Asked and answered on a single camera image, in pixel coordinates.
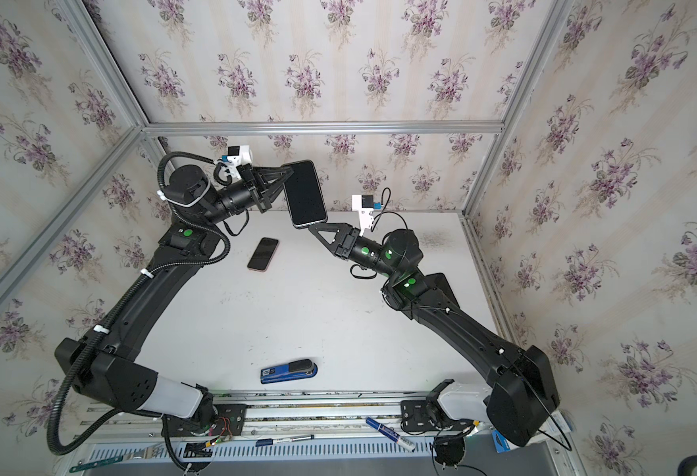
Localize blue white cardboard box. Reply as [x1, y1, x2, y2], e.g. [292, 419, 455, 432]
[491, 430, 512, 454]

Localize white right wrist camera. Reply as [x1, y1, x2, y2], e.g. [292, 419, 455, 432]
[352, 194, 383, 236]

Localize aluminium rail base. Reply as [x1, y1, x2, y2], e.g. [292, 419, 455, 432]
[73, 389, 564, 444]

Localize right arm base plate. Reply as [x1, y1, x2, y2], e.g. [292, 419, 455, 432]
[400, 400, 481, 434]

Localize pink-edged phone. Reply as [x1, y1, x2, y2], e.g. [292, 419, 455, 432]
[247, 237, 279, 272]

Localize blue marker pen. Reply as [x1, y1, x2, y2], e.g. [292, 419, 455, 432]
[364, 416, 416, 452]

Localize blue black stapler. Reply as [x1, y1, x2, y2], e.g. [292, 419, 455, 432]
[259, 359, 319, 385]

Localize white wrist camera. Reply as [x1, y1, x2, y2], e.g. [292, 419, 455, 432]
[352, 194, 383, 236]
[215, 145, 252, 186]

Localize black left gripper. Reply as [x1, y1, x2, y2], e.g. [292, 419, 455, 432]
[198, 165, 291, 230]

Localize black phone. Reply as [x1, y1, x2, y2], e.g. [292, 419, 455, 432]
[285, 160, 328, 229]

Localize black thin pen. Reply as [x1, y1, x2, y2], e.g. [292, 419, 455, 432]
[255, 434, 315, 447]

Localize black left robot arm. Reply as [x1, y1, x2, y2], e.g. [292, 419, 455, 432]
[52, 165, 293, 426]

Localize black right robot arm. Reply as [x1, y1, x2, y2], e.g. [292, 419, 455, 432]
[309, 223, 561, 447]

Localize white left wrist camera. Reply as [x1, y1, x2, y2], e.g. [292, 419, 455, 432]
[215, 145, 252, 186]

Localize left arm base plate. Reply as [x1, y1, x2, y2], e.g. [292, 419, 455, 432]
[161, 404, 248, 438]

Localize black corrugated cable conduit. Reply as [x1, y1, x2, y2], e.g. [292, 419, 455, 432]
[46, 151, 231, 456]

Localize green metal ruler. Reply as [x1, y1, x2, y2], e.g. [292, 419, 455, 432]
[69, 455, 124, 474]

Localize black round connector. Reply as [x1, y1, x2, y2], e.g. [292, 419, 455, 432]
[432, 436, 466, 469]

